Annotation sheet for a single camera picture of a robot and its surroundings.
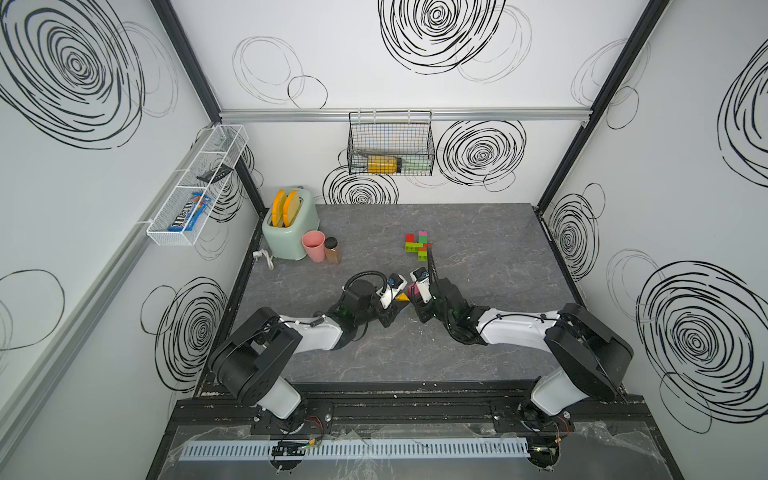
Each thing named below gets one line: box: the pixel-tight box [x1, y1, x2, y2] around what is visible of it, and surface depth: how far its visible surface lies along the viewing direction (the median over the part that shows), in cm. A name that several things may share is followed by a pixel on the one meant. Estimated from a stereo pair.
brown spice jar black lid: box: [324, 236, 340, 266], surface depth 101 cm
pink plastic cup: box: [302, 230, 326, 264], surface depth 102 cm
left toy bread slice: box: [271, 189, 287, 227], surface depth 93 cm
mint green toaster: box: [262, 186, 321, 261], surface depth 98 cm
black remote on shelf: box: [196, 163, 234, 184], surface depth 80 cm
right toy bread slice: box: [283, 190, 300, 227], surface depth 95 cm
